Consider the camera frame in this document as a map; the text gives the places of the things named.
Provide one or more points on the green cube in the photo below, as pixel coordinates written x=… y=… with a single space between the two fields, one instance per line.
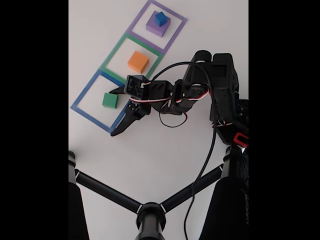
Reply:
x=110 y=100

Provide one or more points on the orange cube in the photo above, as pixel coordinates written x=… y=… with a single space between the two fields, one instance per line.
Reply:
x=138 y=61

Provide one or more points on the purple cube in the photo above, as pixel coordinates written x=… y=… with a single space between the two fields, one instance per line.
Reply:
x=155 y=27

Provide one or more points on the small blue cube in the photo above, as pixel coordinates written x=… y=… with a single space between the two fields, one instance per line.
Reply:
x=160 y=18

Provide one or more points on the blue tape square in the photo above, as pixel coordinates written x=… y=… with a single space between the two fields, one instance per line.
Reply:
x=82 y=93

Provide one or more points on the green tape square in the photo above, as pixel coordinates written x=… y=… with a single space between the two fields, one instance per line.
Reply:
x=112 y=52

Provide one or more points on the purple tape square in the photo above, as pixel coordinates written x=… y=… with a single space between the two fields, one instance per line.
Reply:
x=180 y=27

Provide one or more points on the red clamp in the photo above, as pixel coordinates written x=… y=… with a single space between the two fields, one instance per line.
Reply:
x=240 y=139

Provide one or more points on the black tripod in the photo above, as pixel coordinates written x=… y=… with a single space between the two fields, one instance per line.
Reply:
x=150 y=220

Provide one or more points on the gripper camera board, blue mount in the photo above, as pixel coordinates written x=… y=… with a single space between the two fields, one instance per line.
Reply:
x=135 y=86

